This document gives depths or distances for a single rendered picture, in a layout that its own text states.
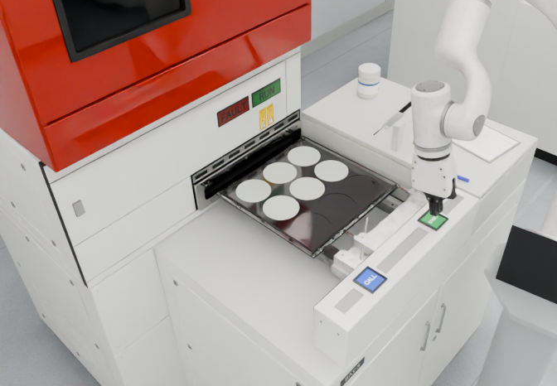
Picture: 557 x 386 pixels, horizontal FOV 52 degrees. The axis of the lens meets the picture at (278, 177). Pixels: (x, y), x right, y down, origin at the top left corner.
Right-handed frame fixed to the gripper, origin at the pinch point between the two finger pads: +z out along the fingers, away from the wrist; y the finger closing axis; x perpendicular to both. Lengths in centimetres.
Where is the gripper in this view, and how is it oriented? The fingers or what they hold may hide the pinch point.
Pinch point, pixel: (436, 206)
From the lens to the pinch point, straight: 143.8
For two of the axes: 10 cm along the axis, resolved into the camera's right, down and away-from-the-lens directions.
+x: 6.9, -4.7, 5.4
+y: 7.0, 2.5, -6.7
